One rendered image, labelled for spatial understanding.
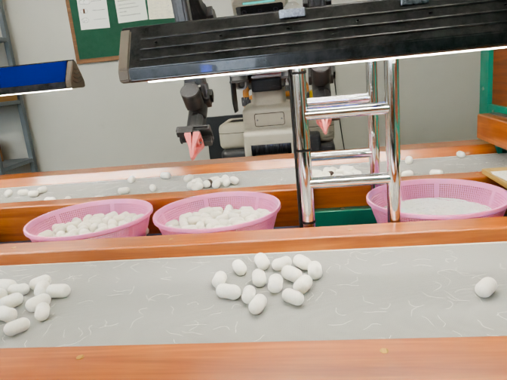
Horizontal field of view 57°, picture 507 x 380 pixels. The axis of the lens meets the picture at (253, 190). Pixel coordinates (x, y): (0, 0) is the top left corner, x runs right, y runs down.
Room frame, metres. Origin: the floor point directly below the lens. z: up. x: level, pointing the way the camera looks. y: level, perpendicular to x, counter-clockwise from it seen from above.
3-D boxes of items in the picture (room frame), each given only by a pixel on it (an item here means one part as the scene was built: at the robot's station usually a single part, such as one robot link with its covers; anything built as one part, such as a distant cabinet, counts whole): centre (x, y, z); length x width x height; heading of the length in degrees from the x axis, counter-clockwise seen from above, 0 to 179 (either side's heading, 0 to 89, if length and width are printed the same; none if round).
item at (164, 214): (0.95, 0.08, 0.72); 0.27 x 0.27 x 0.10
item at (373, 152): (1.11, -0.21, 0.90); 0.20 x 0.19 x 0.45; 83
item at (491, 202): (0.89, -0.36, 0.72); 0.27 x 0.27 x 0.10
